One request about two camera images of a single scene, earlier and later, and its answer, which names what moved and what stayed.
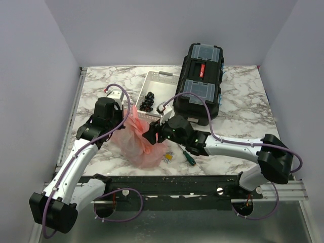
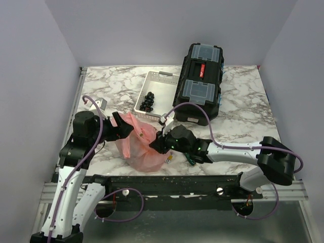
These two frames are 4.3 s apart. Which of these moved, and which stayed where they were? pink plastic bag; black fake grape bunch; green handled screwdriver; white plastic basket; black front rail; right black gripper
Moved: pink plastic bag; right black gripper
Stayed: green handled screwdriver; black front rail; white plastic basket; black fake grape bunch
